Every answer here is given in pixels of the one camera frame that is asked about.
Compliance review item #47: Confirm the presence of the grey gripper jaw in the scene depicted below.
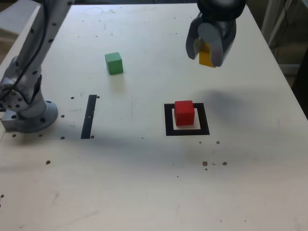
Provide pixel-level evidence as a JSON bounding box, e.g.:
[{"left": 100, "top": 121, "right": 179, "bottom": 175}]
[
  {"left": 185, "top": 13, "right": 204, "bottom": 60},
  {"left": 198, "top": 20, "right": 238, "bottom": 67}
]

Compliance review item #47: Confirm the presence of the yellow cube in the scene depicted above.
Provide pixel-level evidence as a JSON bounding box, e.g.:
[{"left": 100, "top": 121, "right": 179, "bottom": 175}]
[{"left": 195, "top": 38, "right": 217, "bottom": 69}]

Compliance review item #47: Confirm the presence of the red cube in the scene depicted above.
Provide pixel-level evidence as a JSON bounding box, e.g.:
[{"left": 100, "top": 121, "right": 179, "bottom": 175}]
[{"left": 174, "top": 100, "right": 195, "bottom": 127}]

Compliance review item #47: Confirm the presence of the green cube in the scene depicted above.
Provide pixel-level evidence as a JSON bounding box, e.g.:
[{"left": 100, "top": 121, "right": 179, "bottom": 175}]
[{"left": 104, "top": 52, "right": 124, "bottom": 75}]

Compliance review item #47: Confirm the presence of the black tape square outline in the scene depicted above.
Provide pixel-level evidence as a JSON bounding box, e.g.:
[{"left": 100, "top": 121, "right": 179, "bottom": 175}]
[{"left": 164, "top": 103, "right": 210, "bottom": 137}]

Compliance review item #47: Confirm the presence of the black tape strip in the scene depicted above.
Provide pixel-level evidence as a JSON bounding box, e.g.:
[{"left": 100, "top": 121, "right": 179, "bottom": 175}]
[{"left": 80, "top": 94, "right": 97, "bottom": 140}]

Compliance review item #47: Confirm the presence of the white side table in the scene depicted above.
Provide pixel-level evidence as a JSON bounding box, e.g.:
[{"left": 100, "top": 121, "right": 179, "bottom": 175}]
[{"left": 0, "top": 4, "right": 41, "bottom": 37}]

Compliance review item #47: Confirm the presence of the white metal frame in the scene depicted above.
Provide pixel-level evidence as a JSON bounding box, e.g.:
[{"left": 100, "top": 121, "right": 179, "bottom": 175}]
[{"left": 261, "top": 0, "right": 308, "bottom": 48}]

